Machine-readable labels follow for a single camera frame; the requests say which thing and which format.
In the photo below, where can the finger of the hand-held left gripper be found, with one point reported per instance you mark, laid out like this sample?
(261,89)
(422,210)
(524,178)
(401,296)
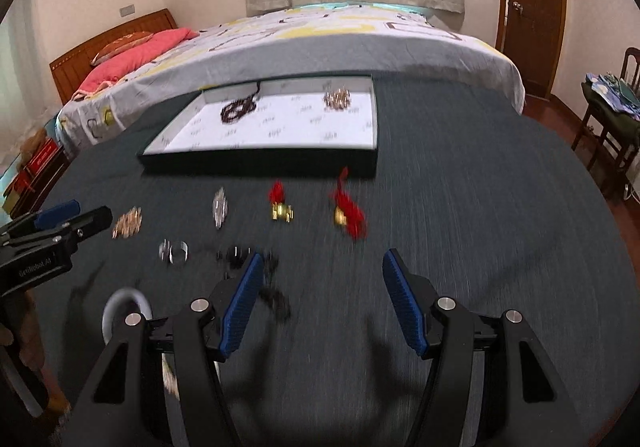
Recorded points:
(95,221)
(57,214)

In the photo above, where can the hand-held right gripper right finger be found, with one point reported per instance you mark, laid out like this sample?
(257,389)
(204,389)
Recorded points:
(402,302)

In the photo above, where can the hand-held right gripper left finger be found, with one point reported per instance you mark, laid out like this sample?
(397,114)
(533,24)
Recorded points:
(242,307)

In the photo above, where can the white jade bangle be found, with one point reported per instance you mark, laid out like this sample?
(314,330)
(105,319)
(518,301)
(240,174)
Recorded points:
(112,302)

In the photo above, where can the crystal brooch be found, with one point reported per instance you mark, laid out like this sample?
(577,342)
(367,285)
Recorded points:
(220,209)

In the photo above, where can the long red knot gold charm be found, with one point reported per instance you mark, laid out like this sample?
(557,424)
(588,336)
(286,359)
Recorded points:
(350,216)

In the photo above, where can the small red knot gold charm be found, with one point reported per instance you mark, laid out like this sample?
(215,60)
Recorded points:
(280,208)

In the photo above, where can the dark green jewelry box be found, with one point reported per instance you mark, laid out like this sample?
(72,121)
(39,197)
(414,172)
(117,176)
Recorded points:
(250,167)

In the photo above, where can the red gift box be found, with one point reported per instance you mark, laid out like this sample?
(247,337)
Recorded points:
(42,156)

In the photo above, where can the brown teddy bear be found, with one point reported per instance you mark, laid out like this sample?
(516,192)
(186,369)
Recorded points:
(32,143)

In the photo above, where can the dark teal tablecloth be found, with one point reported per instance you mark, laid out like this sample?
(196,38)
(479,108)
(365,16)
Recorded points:
(475,227)

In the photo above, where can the wooden headboard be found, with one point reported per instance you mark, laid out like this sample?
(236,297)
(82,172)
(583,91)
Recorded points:
(75,62)

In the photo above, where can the pink pillow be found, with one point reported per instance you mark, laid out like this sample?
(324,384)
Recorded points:
(130,61)

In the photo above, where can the orange patterned pillow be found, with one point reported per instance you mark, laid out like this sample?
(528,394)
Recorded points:
(122,44)

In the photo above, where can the pearl cluster brooch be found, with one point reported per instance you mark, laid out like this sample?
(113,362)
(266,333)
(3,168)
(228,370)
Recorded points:
(337,99)

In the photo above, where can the wooden chair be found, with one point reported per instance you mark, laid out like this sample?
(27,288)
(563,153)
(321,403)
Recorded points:
(607,152)

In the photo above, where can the bed with patterned sheet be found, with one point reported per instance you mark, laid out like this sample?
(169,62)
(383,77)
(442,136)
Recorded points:
(350,42)

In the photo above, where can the green cloth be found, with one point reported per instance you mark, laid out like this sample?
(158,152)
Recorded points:
(600,112)

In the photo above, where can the blue patterned items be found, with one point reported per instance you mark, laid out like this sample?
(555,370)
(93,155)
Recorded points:
(615,87)

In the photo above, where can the brown wooden door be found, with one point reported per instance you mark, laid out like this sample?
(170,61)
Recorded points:
(532,2)

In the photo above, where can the wall socket plate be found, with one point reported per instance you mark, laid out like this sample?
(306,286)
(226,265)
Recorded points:
(127,10)

